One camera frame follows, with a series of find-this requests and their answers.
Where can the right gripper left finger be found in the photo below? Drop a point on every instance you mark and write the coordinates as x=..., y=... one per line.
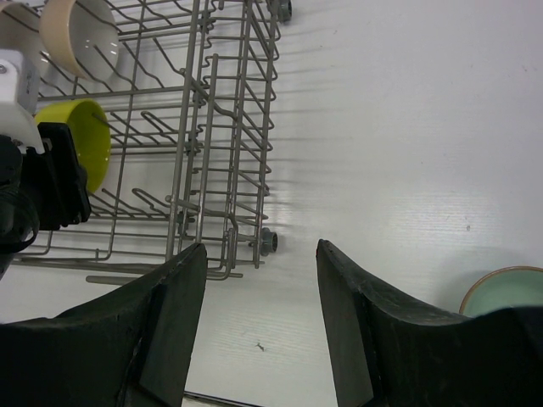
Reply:
x=130, y=347

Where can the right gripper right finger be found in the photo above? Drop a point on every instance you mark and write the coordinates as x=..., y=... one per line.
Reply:
x=388, y=348

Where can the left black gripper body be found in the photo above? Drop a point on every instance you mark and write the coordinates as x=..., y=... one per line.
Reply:
x=40, y=192

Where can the yellow-green plastic bowl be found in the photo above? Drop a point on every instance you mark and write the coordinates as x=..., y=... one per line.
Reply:
x=90, y=132

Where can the celadon green bowl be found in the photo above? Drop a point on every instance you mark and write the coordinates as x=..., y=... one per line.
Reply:
x=516, y=286

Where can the white bowl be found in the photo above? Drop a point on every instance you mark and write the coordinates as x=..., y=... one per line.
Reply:
x=81, y=37
x=20, y=31

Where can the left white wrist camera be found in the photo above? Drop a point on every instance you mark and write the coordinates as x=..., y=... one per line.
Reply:
x=19, y=93

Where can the grey wire dish rack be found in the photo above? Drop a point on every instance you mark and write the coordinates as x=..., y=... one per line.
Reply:
x=189, y=110

